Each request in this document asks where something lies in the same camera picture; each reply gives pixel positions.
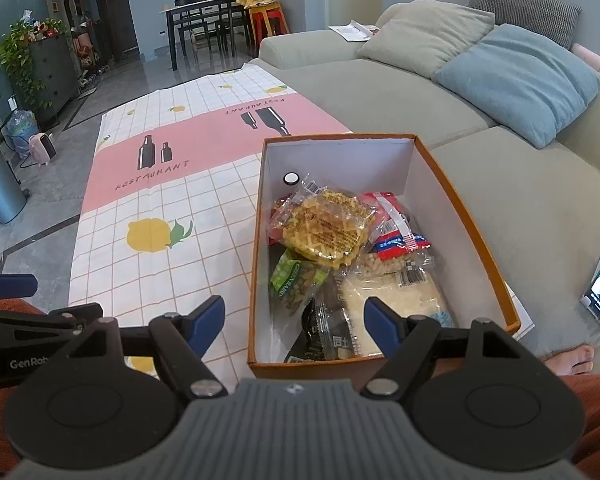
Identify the red stool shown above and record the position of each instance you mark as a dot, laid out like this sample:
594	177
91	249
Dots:
275	17

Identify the grey checked cushion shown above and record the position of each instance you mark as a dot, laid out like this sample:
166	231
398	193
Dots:
530	10

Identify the grey green sofa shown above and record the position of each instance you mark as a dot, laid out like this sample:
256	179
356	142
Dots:
380	90

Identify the white paper leaflet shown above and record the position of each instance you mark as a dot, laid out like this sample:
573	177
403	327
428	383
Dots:
352	32

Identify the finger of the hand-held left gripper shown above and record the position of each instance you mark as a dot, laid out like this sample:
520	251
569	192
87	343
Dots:
12	286
40	317

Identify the blue cushion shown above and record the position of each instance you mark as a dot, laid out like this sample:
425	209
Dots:
520	80

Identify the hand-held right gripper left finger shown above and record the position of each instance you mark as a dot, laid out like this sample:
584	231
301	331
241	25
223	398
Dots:
207	316

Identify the red white snack packet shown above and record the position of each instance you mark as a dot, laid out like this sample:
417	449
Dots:
402	245

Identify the orange cardboard box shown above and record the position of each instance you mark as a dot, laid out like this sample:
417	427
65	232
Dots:
340	160

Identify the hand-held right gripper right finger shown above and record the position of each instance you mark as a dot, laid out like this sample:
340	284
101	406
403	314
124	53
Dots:
381	321

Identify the dark cabinet with plants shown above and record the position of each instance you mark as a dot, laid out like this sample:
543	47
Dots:
15	55

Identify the person's bare foot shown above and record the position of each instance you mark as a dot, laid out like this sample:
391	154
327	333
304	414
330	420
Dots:
572	360

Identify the blue metal trash bin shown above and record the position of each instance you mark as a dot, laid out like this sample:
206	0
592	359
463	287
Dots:
0	190

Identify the orange stool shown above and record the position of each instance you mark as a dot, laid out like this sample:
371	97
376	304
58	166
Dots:
262	7

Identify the yellow waffle snack clear bag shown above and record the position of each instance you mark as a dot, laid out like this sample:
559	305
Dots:
325	225

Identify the dark dining chair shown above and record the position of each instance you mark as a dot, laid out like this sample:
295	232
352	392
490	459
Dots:
195	30
235	25

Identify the dark dining table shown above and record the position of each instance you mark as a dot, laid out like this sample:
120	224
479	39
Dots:
195	9

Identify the large clear water bottle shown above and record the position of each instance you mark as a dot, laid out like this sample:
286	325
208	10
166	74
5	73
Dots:
20	130

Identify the cluttered shelf rack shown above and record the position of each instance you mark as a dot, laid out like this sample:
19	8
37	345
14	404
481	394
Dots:
87	35

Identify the pink bolster pillow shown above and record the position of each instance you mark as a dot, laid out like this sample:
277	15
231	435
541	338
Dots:
595	60

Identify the green raisin packet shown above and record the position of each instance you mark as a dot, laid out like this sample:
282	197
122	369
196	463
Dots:
292	280

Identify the pink checked printed tablecloth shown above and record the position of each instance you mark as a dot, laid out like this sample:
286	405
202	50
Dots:
205	130

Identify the beige cushion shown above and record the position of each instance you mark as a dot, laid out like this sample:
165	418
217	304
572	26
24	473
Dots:
425	35

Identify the dark grey cabinet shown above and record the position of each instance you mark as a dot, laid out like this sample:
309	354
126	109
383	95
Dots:
55	75

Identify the pink space heater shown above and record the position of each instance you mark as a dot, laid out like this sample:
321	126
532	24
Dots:
42	147

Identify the red ornaments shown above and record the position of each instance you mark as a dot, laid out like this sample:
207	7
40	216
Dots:
47	29

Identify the dark green black snack packet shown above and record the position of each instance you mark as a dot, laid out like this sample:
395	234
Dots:
330	340

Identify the dark wooden door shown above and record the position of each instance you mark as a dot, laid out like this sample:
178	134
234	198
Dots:
120	15

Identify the sliced bread clear package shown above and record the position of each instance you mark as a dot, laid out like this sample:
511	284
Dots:
420	305

